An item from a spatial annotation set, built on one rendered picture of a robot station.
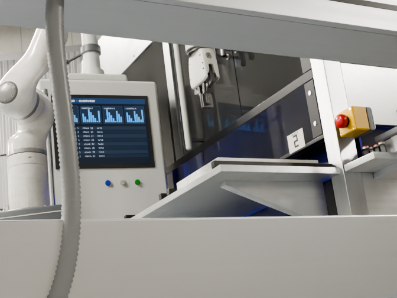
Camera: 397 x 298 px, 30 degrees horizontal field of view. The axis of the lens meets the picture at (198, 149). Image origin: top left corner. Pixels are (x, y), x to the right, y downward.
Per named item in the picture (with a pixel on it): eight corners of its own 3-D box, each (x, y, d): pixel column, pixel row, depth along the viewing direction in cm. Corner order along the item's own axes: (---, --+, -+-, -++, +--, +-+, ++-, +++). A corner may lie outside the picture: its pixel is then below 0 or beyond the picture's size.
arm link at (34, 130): (-1, 156, 221) (-5, 83, 228) (28, 170, 238) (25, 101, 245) (35, 149, 218) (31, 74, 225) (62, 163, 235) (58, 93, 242)
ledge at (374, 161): (381, 172, 219) (380, 166, 220) (412, 159, 209) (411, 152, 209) (344, 171, 213) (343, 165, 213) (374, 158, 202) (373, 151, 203)
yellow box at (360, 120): (359, 138, 218) (354, 115, 220) (375, 130, 212) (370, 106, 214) (339, 137, 214) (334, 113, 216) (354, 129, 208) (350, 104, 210)
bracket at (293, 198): (324, 226, 220) (316, 184, 224) (330, 224, 218) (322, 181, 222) (225, 229, 204) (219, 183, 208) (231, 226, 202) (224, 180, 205)
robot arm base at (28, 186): (-11, 215, 211) (-14, 153, 216) (7, 227, 229) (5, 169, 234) (55, 206, 211) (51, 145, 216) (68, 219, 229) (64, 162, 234)
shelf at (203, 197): (240, 226, 276) (240, 221, 277) (361, 174, 218) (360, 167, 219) (121, 229, 254) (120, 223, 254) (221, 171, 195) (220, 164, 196)
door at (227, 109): (185, 156, 304) (169, 26, 321) (243, 117, 265) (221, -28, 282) (184, 156, 304) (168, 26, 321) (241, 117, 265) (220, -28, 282)
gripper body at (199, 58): (218, 44, 216) (224, 79, 213) (202, 58, 225) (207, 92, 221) (196, 41, 213) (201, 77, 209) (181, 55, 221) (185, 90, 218)
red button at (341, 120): (344, 130, 214) (342, 117, 215) (353, 125, 210) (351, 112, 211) (334, 129, 212) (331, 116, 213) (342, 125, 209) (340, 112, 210)
